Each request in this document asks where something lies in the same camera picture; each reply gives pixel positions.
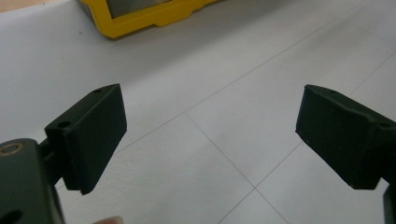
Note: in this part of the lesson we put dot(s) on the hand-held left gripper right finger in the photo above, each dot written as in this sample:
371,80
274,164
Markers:
345,137

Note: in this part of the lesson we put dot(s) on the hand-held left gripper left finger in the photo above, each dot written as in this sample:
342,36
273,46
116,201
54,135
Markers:
93,137

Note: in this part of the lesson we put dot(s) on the yellow black organizer cabinet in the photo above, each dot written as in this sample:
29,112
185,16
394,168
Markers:
137,26

